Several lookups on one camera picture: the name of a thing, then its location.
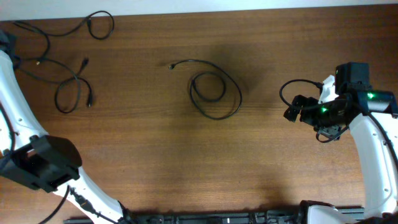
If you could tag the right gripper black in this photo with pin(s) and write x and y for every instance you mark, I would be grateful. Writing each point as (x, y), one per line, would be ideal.
(306, 101)

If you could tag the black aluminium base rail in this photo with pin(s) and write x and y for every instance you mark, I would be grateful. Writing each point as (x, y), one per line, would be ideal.
(270, 216)

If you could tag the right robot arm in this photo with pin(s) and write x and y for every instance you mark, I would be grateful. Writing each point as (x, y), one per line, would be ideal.
(348, 102)

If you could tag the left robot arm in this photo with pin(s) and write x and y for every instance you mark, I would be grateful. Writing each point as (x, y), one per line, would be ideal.
(33, 158)

